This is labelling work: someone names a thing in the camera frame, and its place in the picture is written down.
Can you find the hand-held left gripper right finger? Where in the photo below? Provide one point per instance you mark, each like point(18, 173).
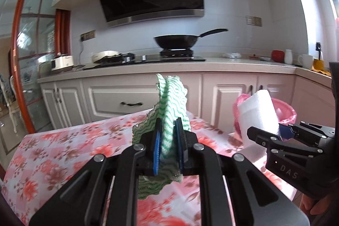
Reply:
point(178, 146)

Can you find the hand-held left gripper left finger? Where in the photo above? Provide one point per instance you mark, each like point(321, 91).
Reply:
point(157, 146)

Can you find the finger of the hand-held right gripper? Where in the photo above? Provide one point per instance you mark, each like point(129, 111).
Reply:
point(287, 132)
point(261, 136)

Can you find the pink-bagged trash bin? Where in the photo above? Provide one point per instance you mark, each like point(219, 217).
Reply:
point(284, 109)

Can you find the white foam block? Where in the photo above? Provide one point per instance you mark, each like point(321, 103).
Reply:
point(258, 112)

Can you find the green striped cloth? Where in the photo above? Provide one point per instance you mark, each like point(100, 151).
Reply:
point(172, 99)

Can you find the person's right hand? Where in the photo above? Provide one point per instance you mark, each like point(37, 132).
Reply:
point(308, 204)

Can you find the yellow cloth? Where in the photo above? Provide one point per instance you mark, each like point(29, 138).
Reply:
point(321, 72)

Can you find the white mug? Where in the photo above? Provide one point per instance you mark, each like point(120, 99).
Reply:
point(306, 61)

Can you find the white bottle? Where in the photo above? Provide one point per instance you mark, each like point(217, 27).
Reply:
point(288, 58)

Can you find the yellow oil bottle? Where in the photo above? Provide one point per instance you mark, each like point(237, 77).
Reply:
point(319, 63)

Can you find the white plastic bag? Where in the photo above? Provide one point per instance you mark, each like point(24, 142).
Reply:
point(231, 55)

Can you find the black gas stove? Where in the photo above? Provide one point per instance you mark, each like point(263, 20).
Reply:
point(148, 58)

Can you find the pink floral tablecloth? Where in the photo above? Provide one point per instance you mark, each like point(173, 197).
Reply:
point(66, 151)

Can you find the white double-door base cabinet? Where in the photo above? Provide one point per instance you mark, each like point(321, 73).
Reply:
point(63, 104)

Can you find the black wok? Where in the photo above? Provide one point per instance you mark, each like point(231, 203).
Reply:
point(176, 42)

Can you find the white electric griddle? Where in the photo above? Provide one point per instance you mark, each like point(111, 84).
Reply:
point(104, 55)

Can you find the white rice cooker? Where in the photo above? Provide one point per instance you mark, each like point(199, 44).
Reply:
point(62, 63)

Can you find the white carved chair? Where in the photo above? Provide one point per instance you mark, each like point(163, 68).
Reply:
point(12, 104)

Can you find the red wooden glass sliding door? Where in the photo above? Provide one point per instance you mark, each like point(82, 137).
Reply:
point(31, 56)

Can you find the gold wall outlet with plug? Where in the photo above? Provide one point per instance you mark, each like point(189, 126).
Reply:
point(88, 35)

